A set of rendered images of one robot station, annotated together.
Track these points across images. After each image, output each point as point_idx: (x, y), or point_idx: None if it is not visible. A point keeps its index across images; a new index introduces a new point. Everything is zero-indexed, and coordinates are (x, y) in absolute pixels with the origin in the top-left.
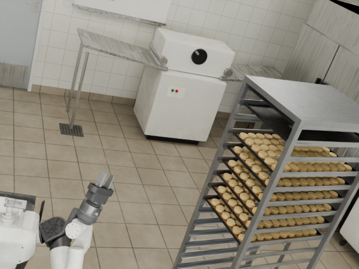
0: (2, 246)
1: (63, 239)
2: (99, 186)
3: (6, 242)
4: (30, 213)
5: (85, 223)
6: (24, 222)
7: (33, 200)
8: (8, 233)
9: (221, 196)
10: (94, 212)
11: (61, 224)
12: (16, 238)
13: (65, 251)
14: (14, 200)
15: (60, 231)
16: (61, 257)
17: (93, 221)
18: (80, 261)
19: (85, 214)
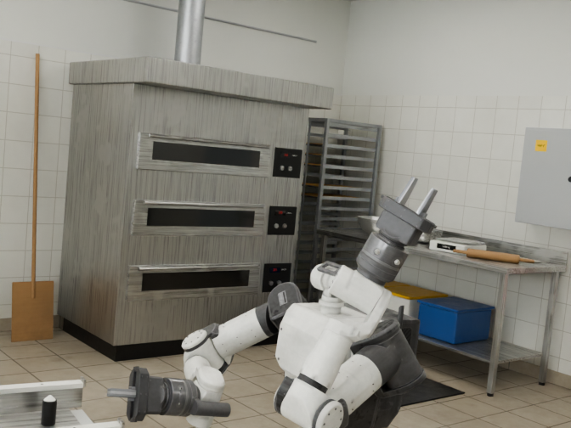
0: (297, 340)
1: (372, 349)
2: (397, 199)
3: (302, 330)
4: None
5: (359, 272)
6: (347, 318)
7: (405, 319)
8: (312, 320)
9: None
10: (373, 245)
11: (385, 326)
12: (315, 328)
13: (360, 363)
14: (331, 265)
15: (374, 334)
16: (343, 366)
17: (370, 266)
18: (330, 343)
19: (361, 250)
